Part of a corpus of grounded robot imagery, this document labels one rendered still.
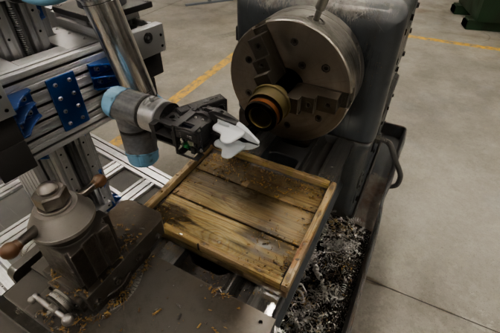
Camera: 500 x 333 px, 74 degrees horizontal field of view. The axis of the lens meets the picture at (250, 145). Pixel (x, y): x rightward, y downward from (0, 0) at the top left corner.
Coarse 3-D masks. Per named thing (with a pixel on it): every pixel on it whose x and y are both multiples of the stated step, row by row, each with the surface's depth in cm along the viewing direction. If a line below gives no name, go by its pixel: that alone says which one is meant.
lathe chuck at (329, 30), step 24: (288, 24) 72; (312, 24) 71; (336, 24) 75; (240, 48) 81; (288, 48) 75; (312, 48) 72; (336, 48) 70; (240, 72) 85; (312, 72) 75; (336, 72) 73; (360, 72) 79; (240, 96) 89; (288, 120) 86; (312, 120) 83; (336, 120) 79
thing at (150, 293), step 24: (24, 264) 55; (48, 264) 55; (144, 264) 55; (168, 264) 55; (24, 288) 52; (144, 288) 51; (168, 288) 51; (192, 288) 51; (72, 312) 49; (96, 312) 49; (120, 312) 49; (144, 312) 49; (168, 312) 49; (192, 312) 49; (216, 312) 49; (240, 312) 49
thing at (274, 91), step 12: (264, 84) 72; (252, 96) 72; (264, 96) 70; (276, 96) 70; (252, 108) 70; (264, 108) 69; (276, 108) 69; (288, 108) 73; (252, 120) 73; (264, 120) 75; (276, 120) 70
